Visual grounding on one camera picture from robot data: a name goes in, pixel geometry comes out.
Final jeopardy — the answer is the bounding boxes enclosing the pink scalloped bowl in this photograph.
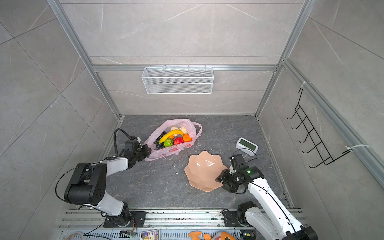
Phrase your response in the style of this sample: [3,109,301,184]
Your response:
[185,151,228,193]

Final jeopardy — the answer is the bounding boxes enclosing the pink plastic bag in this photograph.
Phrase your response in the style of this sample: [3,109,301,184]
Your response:
[144,119,203,162]

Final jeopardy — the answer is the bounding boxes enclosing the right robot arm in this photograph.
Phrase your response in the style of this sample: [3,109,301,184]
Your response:
[216,166,318,240]

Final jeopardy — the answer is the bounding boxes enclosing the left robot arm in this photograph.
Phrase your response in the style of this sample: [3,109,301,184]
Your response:
[64,140,152,217]

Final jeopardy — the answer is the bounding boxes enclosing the dark fake grapes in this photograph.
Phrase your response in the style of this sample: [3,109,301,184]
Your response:
[154,132,166,150]

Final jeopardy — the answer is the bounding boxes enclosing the green fake fruit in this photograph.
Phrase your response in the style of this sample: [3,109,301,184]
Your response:
[163,138,174,148]

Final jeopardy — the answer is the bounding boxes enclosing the red fake strawberry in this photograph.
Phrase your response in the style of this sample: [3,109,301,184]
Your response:
[174,137,184,145]

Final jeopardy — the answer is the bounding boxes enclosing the yellow fake banana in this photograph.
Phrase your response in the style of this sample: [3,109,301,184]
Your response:
[160,130,184,144]

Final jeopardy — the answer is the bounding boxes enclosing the beige fake fruit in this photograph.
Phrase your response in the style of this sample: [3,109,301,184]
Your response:
[171,127,188,135]

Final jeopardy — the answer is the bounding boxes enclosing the orange fake tangerine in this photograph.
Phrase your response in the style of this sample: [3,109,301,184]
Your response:
[183,134,193,143]

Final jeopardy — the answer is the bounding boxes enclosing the white digital timer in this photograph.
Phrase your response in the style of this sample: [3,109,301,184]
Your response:
[236,137,259,157]

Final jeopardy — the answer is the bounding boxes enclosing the orange plush toy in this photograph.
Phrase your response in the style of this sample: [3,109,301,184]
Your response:
[188,231,236,240]

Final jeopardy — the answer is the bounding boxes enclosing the colourful card packet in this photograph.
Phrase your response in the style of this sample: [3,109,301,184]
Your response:
[140,230,161,240]

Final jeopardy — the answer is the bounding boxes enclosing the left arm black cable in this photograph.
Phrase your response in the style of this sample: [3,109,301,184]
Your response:
[113,128,133,158]

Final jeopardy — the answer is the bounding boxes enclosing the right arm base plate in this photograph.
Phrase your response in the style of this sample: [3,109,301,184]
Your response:
[222,209,242,227]

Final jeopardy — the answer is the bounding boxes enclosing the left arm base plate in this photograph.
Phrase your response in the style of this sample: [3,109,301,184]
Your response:
[103,211,147,228]

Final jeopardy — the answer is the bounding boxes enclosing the white wire mesh basket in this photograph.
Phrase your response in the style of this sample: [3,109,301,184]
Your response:
[142,66,214,95]

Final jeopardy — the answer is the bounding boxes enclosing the black wire hook rack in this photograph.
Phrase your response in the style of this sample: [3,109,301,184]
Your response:
[286,89,352,169]

